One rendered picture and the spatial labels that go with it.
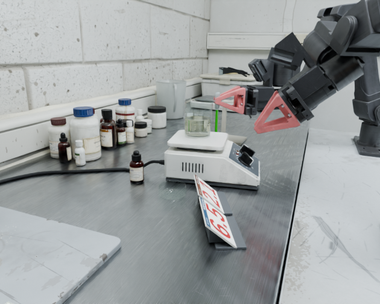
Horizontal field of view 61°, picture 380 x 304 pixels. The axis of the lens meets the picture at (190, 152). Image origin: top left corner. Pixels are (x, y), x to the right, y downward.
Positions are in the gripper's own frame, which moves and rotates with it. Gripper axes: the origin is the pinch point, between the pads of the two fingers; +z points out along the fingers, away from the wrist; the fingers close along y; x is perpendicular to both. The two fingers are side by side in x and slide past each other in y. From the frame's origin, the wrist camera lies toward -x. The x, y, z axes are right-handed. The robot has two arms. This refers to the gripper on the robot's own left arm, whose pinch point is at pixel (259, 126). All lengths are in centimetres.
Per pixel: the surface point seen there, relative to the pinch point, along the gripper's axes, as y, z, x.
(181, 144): 0.8, 14.6, -6.3
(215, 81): -111, 20, -15
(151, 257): 26.7, 18.5, 1.7
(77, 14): -31, 27, -53
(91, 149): -6.7, 37.3, -18.1
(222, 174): 1.2, 11.5, 3.7
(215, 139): -4.9, 9.8, -2.4
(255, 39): -144, -9, -20
